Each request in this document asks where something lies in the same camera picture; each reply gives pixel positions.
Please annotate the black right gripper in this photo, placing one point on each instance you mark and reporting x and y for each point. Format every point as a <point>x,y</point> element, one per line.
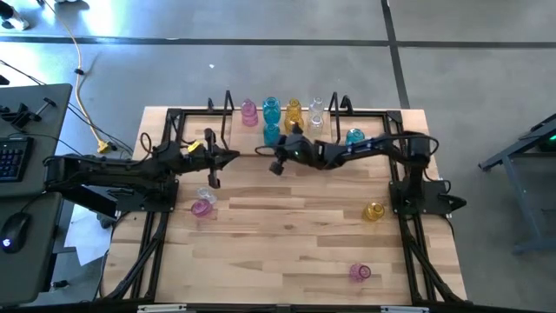
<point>306,152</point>

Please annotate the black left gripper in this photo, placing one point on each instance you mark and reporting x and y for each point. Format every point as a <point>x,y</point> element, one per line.
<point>191,156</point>

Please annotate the teal diamond-pattern glass vase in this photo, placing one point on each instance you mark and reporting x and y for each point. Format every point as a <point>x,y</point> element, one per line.
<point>270,132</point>

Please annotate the tall teal pebbled glass vase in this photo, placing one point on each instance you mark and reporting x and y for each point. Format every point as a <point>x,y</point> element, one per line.
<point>271,110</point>

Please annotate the yellow ribbed tapered glass vase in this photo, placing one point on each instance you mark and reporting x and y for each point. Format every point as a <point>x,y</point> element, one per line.
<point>294,105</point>

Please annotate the clear fine-ribbed glass jar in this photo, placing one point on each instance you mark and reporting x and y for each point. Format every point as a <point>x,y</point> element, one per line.
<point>206,195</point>

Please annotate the pink ribbed glass bottle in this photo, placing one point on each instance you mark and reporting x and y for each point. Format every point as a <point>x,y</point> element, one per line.
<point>249,113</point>

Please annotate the clear ribbed glass bottle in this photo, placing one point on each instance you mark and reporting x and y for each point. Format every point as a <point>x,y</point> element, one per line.
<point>316,105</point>

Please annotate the pink fluted bulbous glass vase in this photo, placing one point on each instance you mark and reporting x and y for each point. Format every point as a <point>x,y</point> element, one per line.
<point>359,272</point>

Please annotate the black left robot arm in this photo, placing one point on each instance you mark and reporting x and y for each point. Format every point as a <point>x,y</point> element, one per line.
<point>108,167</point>

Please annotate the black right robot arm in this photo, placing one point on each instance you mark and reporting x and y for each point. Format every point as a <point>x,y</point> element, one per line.
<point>382,145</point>

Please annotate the yellow tag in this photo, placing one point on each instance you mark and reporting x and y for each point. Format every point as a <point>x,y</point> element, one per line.
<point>195,146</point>

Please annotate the pink fine-ribbed glass jar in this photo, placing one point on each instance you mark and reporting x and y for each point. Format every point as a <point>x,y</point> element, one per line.
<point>202,208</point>

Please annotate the yellow ribbed glass bottle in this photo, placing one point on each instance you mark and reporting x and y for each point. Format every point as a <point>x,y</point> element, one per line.
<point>374,211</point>

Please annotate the black diagonal desk bar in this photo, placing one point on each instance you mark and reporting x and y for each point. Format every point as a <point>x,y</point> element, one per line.
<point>93,204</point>

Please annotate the white paper sheet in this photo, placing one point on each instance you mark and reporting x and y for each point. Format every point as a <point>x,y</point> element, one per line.
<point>87,237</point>

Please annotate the dark grey desk panel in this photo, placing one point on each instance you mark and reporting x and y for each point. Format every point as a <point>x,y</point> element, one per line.
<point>30,269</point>
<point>52,130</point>

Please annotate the black desk clamp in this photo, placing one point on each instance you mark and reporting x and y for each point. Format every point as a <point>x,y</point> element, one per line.
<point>21,115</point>

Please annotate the black keyboard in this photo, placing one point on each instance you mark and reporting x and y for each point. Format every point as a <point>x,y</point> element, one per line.
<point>13,158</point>

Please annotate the black computer mouse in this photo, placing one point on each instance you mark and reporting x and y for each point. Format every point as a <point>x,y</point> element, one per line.
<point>13,232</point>

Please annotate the black device with green light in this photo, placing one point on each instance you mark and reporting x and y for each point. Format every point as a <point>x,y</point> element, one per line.
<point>551,141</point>

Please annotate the wooden shelf with black frame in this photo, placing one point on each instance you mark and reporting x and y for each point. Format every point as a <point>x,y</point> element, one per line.
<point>247,141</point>

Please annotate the black rig frame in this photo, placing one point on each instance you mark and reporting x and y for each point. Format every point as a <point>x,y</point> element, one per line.
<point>369,114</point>

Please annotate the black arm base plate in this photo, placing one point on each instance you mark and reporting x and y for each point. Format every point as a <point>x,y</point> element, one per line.
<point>143,203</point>
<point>434,202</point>

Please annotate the silver aluminium bracket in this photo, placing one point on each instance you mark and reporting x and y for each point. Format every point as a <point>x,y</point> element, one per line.
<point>161,309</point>
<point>405,309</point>

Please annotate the grey metal cart frame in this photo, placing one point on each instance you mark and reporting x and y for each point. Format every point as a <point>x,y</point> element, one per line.
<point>493,164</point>

